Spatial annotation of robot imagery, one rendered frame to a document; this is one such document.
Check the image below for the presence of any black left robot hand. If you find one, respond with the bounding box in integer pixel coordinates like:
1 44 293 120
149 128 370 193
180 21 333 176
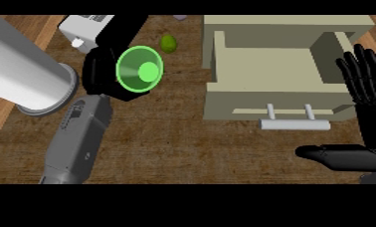
79 14 152 103

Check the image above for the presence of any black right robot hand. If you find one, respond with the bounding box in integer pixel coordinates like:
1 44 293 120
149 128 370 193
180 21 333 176
293 43 376 173

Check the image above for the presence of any green cup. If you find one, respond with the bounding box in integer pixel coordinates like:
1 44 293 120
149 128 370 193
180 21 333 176
115 45 166 94

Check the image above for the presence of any beige open drawer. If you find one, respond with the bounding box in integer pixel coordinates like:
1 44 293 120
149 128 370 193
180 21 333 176
208 30 355 86

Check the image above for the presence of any beige drawer front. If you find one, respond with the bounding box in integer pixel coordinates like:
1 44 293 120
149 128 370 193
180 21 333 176
200 82 358 121

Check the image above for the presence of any white toaster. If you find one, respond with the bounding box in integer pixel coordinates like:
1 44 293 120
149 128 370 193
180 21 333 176
57 14 116 55

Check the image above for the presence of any large white cylinder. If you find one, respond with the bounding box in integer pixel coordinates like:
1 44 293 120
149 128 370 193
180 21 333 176
0 16 81 117

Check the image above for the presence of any green avocado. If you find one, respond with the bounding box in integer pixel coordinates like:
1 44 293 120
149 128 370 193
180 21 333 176
159 34 180 55

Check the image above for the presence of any beige cabinet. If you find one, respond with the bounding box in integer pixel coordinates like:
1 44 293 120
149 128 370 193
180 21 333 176
200 14 376 85

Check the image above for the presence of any white drawer handle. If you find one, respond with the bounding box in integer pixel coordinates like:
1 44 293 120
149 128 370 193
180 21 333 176
256 103 332 131

